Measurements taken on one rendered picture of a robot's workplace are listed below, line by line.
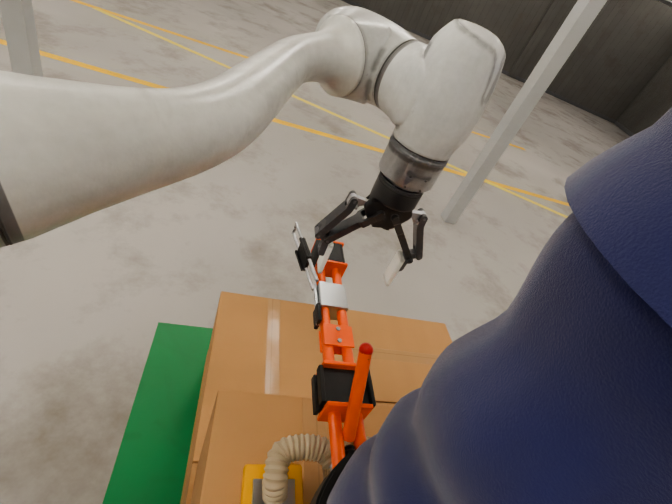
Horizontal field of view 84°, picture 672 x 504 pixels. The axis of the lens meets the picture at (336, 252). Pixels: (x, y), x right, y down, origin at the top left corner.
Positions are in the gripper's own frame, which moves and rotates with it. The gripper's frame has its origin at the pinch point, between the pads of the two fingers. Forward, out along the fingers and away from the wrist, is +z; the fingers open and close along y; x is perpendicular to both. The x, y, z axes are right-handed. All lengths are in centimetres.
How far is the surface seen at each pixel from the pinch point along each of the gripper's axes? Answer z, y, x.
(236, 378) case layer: 67, -12, 14
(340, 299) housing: 12.4, 1.8, 3.7
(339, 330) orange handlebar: 12.3, 0.8, -4.6
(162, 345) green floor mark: 121, -43, 58
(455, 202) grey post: 99, 172, 233
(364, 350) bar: 1.7, 0.0, -16.2
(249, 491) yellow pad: 25.0, -12.5, -29.1
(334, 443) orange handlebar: 13.1, -1.9, -25.8
